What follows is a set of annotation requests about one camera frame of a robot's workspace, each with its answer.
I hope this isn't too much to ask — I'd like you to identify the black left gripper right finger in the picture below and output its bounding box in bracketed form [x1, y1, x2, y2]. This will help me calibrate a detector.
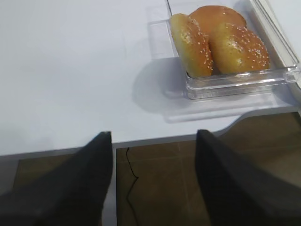
[196, 129, 301, 226]

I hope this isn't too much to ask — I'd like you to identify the plain bun bottom in container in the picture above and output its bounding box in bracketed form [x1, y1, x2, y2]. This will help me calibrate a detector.
[189, 5, 246, 35]

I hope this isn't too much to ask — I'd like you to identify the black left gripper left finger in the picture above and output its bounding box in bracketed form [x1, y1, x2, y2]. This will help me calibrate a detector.
[0, 132, 111, 226]

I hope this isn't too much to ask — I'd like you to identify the clear plastic bun container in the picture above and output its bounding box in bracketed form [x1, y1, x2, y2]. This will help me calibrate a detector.
[156, 0, 301, 123]

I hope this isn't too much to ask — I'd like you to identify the sesame bun top left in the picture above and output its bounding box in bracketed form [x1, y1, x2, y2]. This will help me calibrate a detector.
[170, 13, 213, 78]

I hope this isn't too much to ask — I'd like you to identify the black cable on floor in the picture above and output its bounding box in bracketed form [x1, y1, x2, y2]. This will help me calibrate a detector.
[126, 147, 139, 212]

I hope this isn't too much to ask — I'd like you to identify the sesame bun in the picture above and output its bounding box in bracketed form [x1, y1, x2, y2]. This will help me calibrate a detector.
[170, 13, 213, 78]
[209, 23, 270, 74]

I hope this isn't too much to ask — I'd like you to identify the sesame bun top right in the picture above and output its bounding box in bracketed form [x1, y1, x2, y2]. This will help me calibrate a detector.
[209, 23, 270, 74]

